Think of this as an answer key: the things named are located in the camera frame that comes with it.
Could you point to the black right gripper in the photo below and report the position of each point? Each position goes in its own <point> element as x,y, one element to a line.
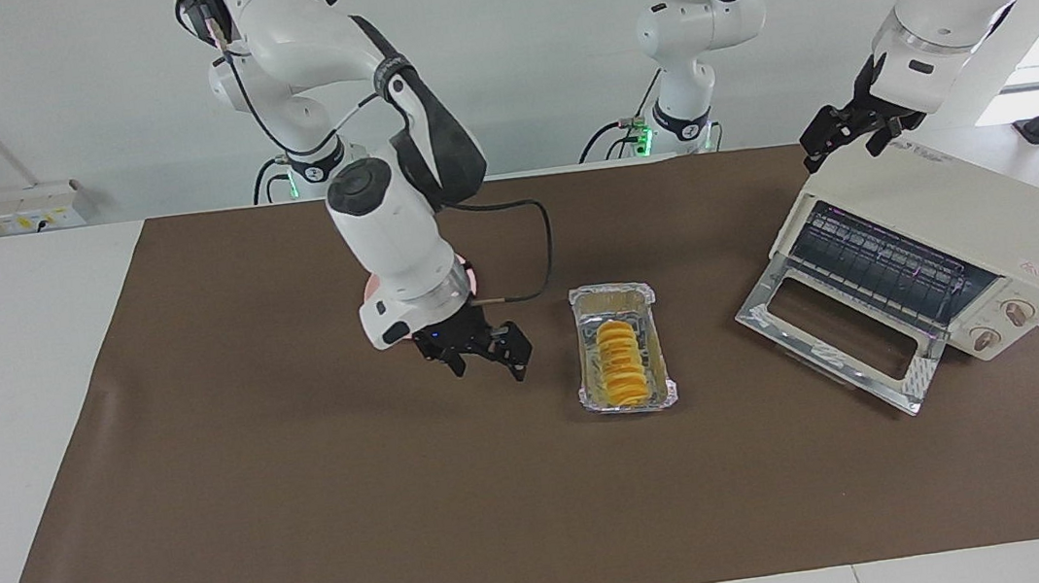
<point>452,338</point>

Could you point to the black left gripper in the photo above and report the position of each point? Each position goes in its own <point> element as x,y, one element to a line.
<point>868,100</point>

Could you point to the yellow sliced bread loaf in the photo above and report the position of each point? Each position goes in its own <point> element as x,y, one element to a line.
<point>623,368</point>

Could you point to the aluminium foil baking tray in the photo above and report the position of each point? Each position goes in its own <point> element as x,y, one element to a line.
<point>659,354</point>

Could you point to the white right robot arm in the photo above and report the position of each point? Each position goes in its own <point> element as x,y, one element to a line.
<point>386,238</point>

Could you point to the cream toaster oven body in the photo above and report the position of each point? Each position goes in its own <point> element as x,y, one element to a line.
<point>979,205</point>

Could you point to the glass oven door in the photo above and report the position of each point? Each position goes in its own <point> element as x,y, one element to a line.
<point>766,312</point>

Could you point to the beige oven knob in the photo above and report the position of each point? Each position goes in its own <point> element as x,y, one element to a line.
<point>985,338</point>
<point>1018,311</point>

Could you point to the pink round plate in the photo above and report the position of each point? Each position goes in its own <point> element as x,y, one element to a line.
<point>472,277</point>

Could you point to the brown table mat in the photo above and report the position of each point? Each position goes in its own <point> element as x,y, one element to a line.
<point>312,530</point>

